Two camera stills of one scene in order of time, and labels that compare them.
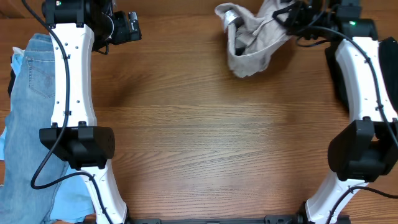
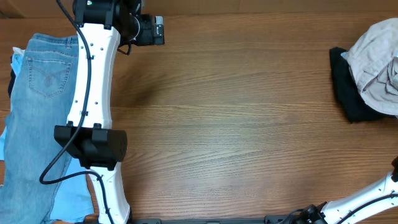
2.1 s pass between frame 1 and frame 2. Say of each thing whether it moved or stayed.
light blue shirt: stayed
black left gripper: moved
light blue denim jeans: stayed
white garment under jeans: stayed
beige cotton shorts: moved
